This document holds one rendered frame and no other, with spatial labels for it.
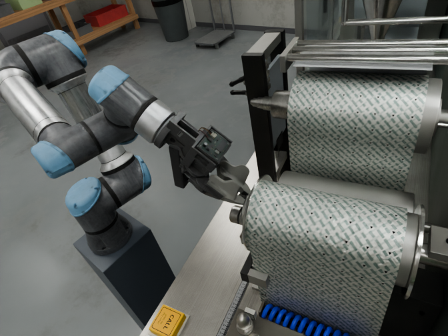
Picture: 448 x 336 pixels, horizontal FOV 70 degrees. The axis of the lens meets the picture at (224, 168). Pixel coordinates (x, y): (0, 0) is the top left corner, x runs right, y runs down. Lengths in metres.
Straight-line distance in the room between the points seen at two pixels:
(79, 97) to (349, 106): 0.72
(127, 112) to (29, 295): 2.07
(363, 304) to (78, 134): 0.60
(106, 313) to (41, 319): 0.42
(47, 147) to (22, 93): 0.21
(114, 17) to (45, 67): 6.07
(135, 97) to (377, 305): 0.54
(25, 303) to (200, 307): 1.74
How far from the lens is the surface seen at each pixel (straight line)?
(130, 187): 1.05
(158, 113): 0.59
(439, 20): 0.95
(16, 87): 0.88
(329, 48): 0.70
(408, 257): 0.53
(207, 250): 1.02
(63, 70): 1.00
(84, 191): 1.04
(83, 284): 2.37
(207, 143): 0.56
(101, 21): 6.90
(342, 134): 0.66
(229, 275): 0.96
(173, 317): 0.92
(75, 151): 0.67
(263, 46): 0.79
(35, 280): 2.61
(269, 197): 0.56
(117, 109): 0.61
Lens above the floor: 1.71
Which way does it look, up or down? 40 degrees down
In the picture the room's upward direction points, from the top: 13 degrees counter-clockwise
